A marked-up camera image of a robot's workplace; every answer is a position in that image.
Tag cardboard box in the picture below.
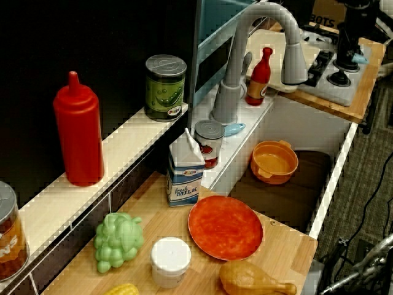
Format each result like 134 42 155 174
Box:
305 0 349 30

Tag gray toy stove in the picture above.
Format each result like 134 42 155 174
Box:
299 49 367 108

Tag blue white milk carton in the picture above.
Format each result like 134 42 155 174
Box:
166 127 206 208

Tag white plastic jar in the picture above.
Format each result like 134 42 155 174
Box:
150 237 193 289

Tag light blue plastic handle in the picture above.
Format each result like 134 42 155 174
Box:
223 122 247 138

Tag orange toy pot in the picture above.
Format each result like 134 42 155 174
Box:
250 140 300 185

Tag silver metal stand frame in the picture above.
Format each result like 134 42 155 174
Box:
319 232 393 295

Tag wooden countertop board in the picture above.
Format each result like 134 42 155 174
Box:
270 23 387 124
39 170 319 295

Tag orange bean can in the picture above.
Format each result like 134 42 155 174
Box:
0 181 30 282

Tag black backdrop panel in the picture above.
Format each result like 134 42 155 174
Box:
0 0 199 188

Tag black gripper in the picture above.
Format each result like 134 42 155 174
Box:
337 18 367 64

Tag red hot sauce bottle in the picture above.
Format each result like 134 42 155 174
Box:
244 47 274 107

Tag green toy grapes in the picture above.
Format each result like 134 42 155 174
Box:
93 211 145 274

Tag light blue plastic bin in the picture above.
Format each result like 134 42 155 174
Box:
192 0 262 107

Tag toy chicken leg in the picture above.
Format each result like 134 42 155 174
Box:
219 260 298 295

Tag white toy sink unit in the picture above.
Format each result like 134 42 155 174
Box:
187 92 359 240

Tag black floor cable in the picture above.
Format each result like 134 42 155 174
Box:
343 144 393 246

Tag cream shelf ledge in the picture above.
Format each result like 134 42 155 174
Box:
0 103 189 295

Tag gray toy faucet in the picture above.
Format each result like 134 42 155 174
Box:
210 2 309 125

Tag red round plate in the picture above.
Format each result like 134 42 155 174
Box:
188 195 264 261

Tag tomato soup can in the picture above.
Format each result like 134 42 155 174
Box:
194 119 226 170

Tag yellow toy corn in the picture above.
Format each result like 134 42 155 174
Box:
103 283 140 295

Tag silver toy knife blue handle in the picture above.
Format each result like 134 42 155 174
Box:
302 29 368 65

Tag green pea can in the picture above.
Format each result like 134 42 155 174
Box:
144 54 187 123

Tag red ketchup squeeze bottle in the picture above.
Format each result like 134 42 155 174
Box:
52 71 106 187

